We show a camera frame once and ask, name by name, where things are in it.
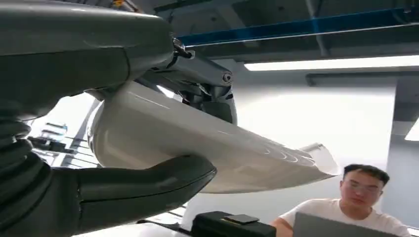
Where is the black phone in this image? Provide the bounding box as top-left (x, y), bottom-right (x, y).
top-left (224, 214), bottom-right (260, 225)

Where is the black box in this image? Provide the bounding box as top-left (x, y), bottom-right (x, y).
top-left (191, 211), bottom-right (278, 237)

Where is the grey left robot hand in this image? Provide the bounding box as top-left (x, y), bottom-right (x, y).
top-left (0, 0), bottom-right (238, 237)

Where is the blue metal shelf rack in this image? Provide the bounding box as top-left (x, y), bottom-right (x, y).
top-left (176, 6), bottom-right (419, 47)

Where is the short ceiling light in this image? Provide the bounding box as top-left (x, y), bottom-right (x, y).
top-left (404, 117), bottom-right (419, 142)

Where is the white curved plastic cover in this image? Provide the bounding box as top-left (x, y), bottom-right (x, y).
top-left (86, 81), bottom-right (340, 194)

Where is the long ceiling light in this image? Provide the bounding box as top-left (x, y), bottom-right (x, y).
top-left (243, 55), bottom-right (419, 72)

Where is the grey laptop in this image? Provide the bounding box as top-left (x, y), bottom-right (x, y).
top-left (292, 212), bottom-right (404, 237)

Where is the person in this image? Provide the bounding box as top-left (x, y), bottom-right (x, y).
top-left (271, 163), bottom-right (414, 237)

